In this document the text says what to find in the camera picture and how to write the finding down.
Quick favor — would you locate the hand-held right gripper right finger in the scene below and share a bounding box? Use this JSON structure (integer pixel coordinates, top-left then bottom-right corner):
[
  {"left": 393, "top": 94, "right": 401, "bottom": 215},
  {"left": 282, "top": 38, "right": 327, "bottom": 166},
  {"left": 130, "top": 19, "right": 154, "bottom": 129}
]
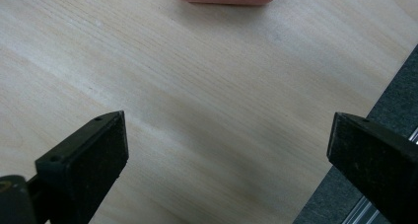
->
[{"left": 326, "top": 112, "right": 418, "bottom": 224}]

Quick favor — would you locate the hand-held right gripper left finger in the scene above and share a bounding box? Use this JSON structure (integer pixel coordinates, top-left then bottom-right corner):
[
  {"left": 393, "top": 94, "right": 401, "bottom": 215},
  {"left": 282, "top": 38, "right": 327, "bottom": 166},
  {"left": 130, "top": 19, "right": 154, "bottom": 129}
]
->
[{"left": 35, "top": 110, "right": 130, "bottom": 224}]

